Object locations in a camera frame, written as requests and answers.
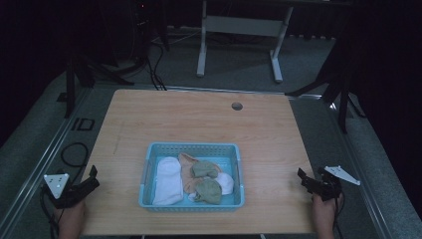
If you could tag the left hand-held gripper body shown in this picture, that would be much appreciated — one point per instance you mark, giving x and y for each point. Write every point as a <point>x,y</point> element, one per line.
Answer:
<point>65,195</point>

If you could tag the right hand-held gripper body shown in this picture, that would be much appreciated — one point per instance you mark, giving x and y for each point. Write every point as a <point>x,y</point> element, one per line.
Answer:
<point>328,187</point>

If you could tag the person's left hand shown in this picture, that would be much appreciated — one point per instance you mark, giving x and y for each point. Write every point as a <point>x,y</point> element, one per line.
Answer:
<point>71,220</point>

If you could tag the person's right hand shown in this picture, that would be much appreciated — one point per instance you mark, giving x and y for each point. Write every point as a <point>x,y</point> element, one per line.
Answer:
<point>325,215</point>

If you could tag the long white sock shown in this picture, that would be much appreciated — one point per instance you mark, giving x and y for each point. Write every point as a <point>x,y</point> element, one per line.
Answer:
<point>168,181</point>

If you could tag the blue plastic basket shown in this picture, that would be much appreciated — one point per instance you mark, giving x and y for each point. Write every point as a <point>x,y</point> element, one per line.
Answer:
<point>229,156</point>

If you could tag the small white sock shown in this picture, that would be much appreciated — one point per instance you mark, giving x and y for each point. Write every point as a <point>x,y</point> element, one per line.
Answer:
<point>227,182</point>

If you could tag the black metal stand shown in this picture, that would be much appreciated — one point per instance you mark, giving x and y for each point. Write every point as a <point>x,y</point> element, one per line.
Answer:
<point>70,89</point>
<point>343,99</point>

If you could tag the beige sock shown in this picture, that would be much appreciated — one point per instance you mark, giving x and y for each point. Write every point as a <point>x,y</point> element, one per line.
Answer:
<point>186,172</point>

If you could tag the round table grommet hole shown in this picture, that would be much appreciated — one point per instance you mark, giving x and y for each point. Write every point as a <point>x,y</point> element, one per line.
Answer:
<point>237,106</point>

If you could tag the green sock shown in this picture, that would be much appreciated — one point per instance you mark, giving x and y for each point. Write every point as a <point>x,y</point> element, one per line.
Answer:
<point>209,191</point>
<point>204,169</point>

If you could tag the white desk frame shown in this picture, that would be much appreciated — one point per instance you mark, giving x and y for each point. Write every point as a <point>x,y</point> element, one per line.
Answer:
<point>242,26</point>

